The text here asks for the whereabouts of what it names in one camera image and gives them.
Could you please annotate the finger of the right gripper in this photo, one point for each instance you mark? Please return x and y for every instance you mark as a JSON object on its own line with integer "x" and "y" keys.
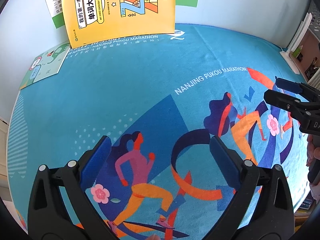
{"x": 288, "y": 86}
{"x": 283, "y": 101}

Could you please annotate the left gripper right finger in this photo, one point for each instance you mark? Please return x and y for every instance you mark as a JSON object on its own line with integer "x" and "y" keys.
{"x": 261, "y": 207}

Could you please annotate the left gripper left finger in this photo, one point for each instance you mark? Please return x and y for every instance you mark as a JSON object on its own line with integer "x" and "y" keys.
{"x": 59, "y": 208}

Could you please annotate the right hand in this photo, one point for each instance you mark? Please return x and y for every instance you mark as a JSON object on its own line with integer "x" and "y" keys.
{"x": 312, "y": 151}

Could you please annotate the white bookshelf with books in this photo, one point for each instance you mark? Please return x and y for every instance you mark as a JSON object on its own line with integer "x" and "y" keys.
{"x": 302, "y": 54}

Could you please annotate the blue marathon desk mat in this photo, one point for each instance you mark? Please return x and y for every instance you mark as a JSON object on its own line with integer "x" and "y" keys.
{"x": 160, "y": 99}

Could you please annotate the green cartoon booklet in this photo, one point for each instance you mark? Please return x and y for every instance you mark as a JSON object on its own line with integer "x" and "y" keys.
{"x": 46, "y": 64}

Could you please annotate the yellow word book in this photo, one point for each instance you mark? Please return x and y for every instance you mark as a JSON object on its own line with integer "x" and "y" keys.
{"x": 90, "y": 21}

